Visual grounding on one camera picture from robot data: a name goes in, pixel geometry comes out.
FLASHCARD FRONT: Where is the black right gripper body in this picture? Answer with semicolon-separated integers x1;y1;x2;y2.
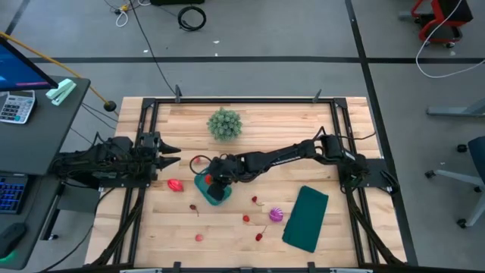
206;154;239;187

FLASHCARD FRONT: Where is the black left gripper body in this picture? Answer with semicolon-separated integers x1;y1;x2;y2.
136;131;163;182

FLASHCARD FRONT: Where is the teal tupperware container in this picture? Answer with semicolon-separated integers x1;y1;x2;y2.
193;166;233;207

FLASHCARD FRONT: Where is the red ribbed toy pepper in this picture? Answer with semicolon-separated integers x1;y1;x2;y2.
167;178;185;193

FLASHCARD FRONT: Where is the purple striped toy onion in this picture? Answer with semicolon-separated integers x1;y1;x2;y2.
268;207;285;224

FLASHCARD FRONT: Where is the green artificial plant ball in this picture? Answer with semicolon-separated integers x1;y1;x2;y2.
206;107;243;143

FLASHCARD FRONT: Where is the grey flat box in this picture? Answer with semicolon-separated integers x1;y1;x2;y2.
56;180;102;215

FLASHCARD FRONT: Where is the dark green cloth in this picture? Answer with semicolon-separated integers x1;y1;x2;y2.
281;185;330;254

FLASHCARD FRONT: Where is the mint green stapler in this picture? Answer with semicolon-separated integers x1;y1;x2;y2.
45;78;78;107

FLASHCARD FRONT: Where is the dark grey desk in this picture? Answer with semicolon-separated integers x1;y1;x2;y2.
0;75;92;177

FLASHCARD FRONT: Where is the grey calculator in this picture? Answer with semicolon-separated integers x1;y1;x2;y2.
0;89;36;125

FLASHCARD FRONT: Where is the backlit keyboard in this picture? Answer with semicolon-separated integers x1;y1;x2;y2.
0;174;30;215

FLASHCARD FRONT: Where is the computer monitor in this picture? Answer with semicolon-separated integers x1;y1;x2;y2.
0;36;59;93

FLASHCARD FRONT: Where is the black computer mouse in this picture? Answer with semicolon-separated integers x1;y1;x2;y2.
0;222;29;260

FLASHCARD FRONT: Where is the grey table foot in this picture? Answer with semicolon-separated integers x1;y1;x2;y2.
426;99;485;118

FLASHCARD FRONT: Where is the blue office chair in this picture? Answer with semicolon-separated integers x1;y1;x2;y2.
424;136;485;230

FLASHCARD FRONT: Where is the red and black cart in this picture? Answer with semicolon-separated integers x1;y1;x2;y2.
398;0;474;49

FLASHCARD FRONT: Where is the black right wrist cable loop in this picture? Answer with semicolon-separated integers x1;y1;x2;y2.
189;154;214;177

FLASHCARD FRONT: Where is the black aluminium table frame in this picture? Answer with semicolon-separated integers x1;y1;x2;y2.
90;96;408;273

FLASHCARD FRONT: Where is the long black floor cable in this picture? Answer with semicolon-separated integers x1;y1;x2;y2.
127;0;179;96

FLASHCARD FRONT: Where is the black cable under desk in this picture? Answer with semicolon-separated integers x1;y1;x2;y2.
37;187;117;273

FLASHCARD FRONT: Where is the coiled black cable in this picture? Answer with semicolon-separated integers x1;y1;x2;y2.
177;5;208;33

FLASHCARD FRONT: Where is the short white cable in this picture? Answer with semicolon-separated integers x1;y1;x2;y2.
114;8;130;29

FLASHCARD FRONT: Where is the yellow cable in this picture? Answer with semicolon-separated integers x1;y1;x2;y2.
0;30;120;116

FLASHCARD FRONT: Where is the long white cable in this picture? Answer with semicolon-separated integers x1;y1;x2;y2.
415;0;485;80

